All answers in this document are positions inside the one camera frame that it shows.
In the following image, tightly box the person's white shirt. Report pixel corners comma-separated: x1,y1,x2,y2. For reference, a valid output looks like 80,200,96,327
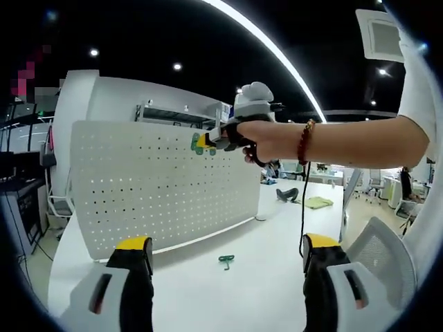
382,0,443,305

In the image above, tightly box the grey desk divider panel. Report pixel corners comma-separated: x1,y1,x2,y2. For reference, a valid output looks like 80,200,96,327
341,168,363,225

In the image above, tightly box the person's right hand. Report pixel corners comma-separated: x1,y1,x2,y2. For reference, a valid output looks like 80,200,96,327
221,119,306,167

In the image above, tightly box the dark grey curved object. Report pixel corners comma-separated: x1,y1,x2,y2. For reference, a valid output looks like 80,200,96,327
275,187,300,205

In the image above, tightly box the white pegboard mounting plate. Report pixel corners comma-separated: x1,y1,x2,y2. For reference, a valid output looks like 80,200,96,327
70,119,267,264

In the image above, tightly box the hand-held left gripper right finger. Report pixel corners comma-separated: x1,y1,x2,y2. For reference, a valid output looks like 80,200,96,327
301,233,399,332

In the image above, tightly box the white swivel chair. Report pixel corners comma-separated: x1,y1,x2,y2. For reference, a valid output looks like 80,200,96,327
365,168,383,205

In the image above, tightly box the ceiling light strip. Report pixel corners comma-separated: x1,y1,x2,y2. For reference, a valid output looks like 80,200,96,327
202,0,327,122

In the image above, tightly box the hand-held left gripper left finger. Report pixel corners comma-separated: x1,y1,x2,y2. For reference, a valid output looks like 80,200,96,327
60,236,155,332

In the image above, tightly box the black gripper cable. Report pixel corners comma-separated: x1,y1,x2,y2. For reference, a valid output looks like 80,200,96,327
298,162,311,259

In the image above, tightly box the black equipment cabinet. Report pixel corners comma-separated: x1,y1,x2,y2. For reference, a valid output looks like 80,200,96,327
0,151,49,246

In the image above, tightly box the white frame chair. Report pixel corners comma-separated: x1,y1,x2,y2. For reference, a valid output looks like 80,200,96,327
46,162,75,222

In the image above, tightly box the ceiling air conditioner vent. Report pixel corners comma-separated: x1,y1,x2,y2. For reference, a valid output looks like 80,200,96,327
355,8,406,64

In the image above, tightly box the white mesh office chair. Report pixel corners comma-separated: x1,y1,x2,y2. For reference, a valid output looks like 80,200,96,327
345,216,419,312

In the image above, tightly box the red bead bracelet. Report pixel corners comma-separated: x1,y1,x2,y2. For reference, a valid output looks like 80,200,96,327
296,118,316,166

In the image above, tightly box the yellow-green cloth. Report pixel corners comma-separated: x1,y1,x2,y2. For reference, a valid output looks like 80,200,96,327
303,196,334,210

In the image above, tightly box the metal storage shelf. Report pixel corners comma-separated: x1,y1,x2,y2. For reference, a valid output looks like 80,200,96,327
134,101,233,131

